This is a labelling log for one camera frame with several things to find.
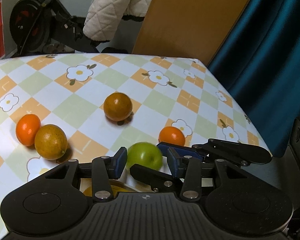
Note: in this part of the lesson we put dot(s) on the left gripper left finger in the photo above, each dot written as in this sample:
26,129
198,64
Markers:
103,169

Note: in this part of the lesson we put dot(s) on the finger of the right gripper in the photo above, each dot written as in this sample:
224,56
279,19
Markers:
158,181
234,152

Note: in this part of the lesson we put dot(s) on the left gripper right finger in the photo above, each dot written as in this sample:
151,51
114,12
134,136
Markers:
189,167

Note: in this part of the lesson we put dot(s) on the green apple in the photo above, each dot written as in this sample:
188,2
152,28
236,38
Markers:
145,154

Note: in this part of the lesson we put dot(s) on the yellow lemon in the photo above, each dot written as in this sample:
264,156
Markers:
117,186

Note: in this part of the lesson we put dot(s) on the small orange tangerine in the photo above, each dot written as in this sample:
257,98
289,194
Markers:
172,135

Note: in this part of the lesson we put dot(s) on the yellow-brown orange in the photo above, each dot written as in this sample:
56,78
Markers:
51,142

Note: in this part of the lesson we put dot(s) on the dark brownish orange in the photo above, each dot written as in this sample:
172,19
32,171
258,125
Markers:
117,106

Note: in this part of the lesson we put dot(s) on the checkered floral tablecloth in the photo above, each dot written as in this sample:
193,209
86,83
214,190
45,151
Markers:
69,90

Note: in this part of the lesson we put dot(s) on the bright orange tangerine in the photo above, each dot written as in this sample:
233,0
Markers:
26,129

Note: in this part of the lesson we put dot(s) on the teal curtain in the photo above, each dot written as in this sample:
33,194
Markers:
259,65

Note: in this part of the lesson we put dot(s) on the wooden board panel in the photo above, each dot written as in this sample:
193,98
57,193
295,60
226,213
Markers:
187,28

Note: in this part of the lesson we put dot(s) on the black exercise bike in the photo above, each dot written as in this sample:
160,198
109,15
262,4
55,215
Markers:
33,23

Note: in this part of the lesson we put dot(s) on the white quilted blanket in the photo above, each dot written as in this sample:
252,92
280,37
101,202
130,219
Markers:
104,16

